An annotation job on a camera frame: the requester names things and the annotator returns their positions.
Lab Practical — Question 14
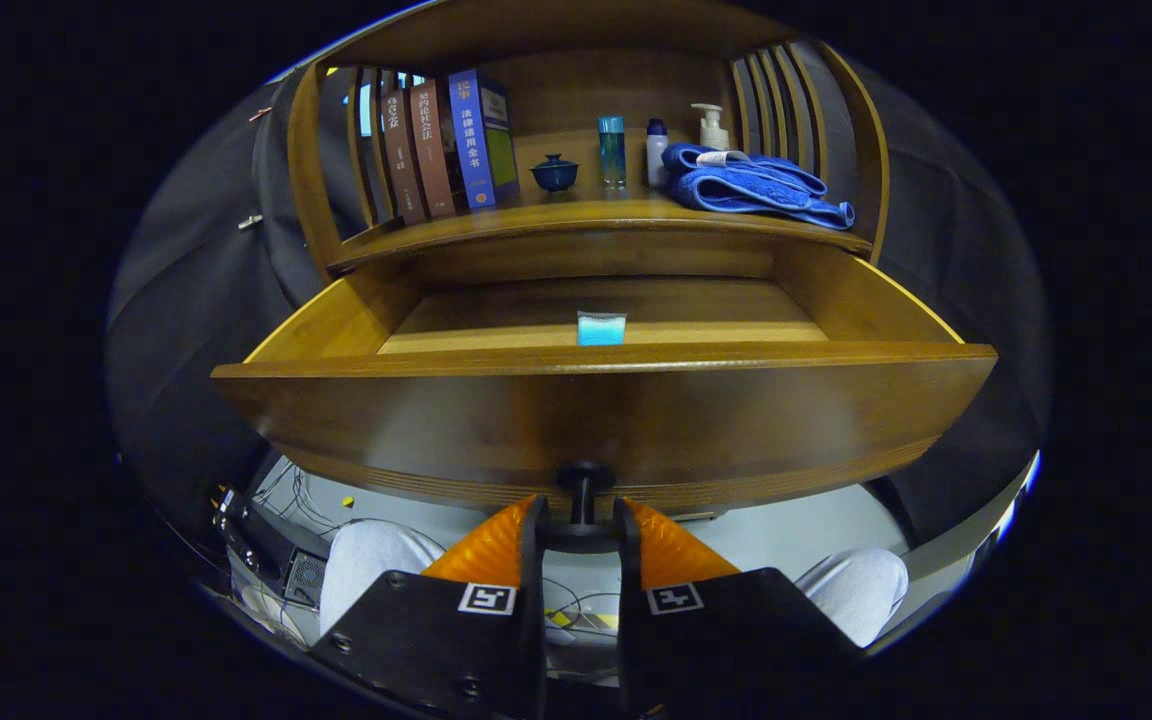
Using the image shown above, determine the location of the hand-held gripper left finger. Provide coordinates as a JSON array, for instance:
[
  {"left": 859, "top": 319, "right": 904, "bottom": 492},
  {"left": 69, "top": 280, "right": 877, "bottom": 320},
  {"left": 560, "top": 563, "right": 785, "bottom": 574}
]
[{"left": 308, "top": 495, "right": 549, "bottom": 720}]

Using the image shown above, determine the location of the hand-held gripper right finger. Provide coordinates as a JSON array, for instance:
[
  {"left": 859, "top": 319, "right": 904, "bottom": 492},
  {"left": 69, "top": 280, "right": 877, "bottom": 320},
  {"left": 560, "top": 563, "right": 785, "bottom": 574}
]
[{"left": 613, "top": 497, "right": 867, "bottom": 720}]

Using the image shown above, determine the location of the wooden drawer with black knob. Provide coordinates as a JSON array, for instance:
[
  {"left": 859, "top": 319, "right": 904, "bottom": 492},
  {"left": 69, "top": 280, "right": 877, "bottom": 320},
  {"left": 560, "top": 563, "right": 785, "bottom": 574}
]
[{"left": 211, "top": 240, "right": 999, "bottom": 553}]

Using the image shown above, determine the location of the blue cleanser tube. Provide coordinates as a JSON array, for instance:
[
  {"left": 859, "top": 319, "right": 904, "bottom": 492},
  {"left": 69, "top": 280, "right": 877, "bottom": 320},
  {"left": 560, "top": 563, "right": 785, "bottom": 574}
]
[{"left": 576, "top": 310, "right": 628, "bottom": 347}]

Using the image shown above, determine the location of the wooden cabinet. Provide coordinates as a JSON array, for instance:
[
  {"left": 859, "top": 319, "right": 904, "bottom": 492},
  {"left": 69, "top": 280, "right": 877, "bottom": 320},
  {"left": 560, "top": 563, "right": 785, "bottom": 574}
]
[{"left": 286, "top": 0, "right": 892, "bottom": 281}]

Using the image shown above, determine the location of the person's left leg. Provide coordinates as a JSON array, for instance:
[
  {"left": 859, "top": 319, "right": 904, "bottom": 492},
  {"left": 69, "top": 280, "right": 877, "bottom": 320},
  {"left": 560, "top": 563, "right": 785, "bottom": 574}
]
[{"left": 319, "top": 518, "right": 447, "bottom": 636}]

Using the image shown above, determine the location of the person's leg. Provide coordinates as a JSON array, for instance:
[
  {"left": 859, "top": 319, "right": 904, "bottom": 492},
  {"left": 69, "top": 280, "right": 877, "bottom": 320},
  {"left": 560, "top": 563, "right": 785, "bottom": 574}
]
[
  {"left": 319, "top": 518, "right": 447, "bottom": 636},
  {"left": 794, "top": 547, "right": 910, "bottom": 648}
]

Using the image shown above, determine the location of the person's right leg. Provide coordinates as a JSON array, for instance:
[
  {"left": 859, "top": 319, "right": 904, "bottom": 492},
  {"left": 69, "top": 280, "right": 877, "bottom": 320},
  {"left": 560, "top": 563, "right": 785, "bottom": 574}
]
[{"left": 794, "top": 547, "right": 910, "bottom": 648}]

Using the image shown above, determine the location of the black electronic box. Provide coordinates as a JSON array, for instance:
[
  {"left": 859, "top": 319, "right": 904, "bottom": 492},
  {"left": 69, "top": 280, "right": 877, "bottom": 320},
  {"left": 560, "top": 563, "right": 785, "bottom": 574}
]
[{"left": 216, "top": 487, "right": 332, "bottom": 608}]

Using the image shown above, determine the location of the dark blue lidded teacup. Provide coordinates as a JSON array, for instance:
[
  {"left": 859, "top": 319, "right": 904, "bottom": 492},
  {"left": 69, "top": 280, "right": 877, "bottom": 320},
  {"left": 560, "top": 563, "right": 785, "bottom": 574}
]
[{"left": 529, "top": 154, "right": 581, "bottom": 193}]

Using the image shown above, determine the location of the folded blue towel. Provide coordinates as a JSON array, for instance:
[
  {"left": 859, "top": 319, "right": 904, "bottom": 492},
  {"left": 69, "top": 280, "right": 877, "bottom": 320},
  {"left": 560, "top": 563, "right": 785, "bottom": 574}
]
[{"left": 661, "top": 142, "right": 857, "bottom": 231}]

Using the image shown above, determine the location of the white bottle with blue cap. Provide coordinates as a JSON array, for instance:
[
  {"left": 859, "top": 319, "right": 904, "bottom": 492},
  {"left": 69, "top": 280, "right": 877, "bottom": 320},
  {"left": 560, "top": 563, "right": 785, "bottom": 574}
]
[{"left": 645, "top": 119, "right": 671, "bottom": 189}]

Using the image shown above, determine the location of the blue glass bottle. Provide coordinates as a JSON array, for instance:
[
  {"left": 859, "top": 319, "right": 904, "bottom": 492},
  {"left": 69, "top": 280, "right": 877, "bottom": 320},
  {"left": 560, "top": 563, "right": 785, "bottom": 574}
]
[{"left": 597, "top": 115, "right": 628, "bottom": 188}]

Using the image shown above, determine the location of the brown book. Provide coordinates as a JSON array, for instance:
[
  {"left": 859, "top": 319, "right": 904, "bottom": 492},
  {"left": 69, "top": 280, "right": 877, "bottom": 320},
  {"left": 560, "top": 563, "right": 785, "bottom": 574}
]
[
  {"left": 406, "top": 80, "right": 462, "bottom": 219},
  {"left": 377, "top": 88, "right": 429, "bottom": 226}
]

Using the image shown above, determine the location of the thick blue book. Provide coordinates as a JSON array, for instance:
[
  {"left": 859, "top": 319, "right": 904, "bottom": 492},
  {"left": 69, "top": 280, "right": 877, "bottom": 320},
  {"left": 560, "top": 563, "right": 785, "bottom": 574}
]
[{"left": 447, "top": 68, "right": 521, "bottom": 210}]

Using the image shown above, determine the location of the white pump bottle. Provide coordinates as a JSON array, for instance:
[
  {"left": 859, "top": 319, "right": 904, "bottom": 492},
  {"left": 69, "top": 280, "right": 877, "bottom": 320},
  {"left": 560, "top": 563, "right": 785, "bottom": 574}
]
[{"left": 691, "top": 103, "right": 732, "bottom": 153}]

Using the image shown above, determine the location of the tangle of cables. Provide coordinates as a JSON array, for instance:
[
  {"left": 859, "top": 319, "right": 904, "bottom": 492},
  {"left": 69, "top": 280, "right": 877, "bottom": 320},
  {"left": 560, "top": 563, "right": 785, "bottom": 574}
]
[{"left": 251, "top": 458, "right": 367, "bottom": 536}]

